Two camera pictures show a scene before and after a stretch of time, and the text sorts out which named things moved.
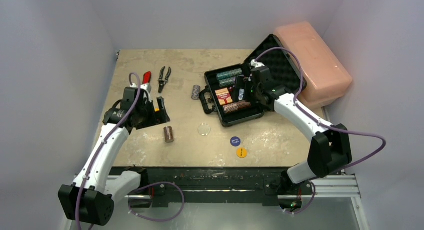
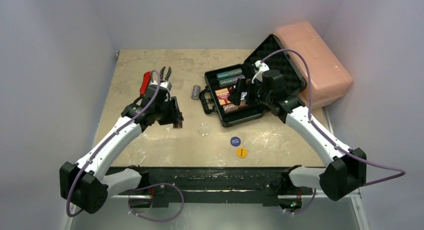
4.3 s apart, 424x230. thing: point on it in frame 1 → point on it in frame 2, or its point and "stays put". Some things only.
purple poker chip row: (225, 82) stays put
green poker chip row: (229, 74) stays put
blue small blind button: (235, 141) stays put
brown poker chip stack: (168, 134) → (178, 125)
